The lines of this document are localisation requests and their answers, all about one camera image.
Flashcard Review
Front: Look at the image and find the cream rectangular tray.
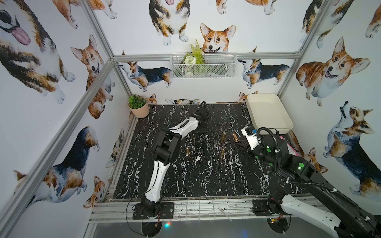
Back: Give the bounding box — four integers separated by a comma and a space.
246, 94, 294, 134

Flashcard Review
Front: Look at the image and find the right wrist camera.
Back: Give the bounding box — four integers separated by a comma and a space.
241, 126, 260, 150

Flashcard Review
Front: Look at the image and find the green fern with white flower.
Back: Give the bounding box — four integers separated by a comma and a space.
183, 40, 205, 77

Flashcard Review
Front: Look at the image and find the pink card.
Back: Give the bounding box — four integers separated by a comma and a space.
280, 136, 300, 156

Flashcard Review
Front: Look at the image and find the white wire basket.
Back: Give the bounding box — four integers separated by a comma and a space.
170, 53, 238, 79

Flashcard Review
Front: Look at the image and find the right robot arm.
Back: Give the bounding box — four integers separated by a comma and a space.
233, 126, 381, 238

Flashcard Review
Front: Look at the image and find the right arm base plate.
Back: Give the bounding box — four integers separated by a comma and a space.
252, 198, 290, 216

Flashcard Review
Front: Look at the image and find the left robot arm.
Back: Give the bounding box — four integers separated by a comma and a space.
141, 101, 211, 216

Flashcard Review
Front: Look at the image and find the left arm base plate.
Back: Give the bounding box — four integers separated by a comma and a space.
133, 202, 175, 220

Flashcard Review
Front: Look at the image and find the potted green plant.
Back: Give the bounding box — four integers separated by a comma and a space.
128, 94, 149, 119

